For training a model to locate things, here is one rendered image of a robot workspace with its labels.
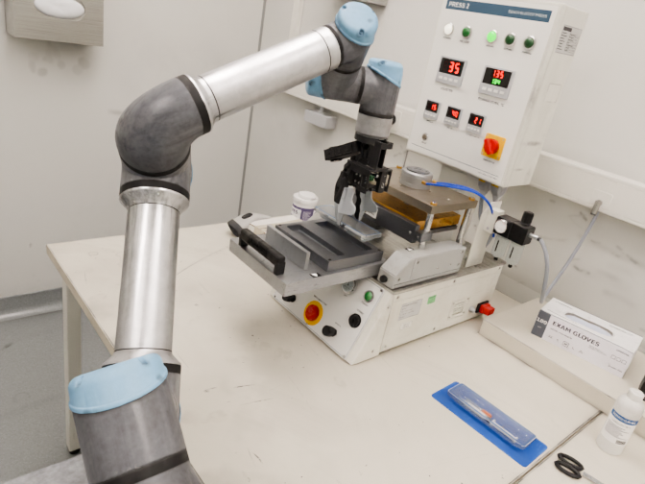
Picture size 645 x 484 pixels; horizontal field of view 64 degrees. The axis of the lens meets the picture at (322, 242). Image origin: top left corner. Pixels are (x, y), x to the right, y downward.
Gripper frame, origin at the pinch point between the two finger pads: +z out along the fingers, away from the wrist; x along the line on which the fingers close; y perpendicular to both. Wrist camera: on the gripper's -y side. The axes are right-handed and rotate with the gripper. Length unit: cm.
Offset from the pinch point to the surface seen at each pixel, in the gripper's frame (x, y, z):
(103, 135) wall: -7, -149, 22
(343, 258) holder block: -8.6, 9.7, 4.7
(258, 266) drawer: -23.9, 1.0, 8.2
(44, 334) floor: -37, -129, 104
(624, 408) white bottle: 24, 61, 18
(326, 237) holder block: -4.9, -0.3, 4.7
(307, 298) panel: -3.7, -4.2, 23.3
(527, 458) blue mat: 7, 54, 29
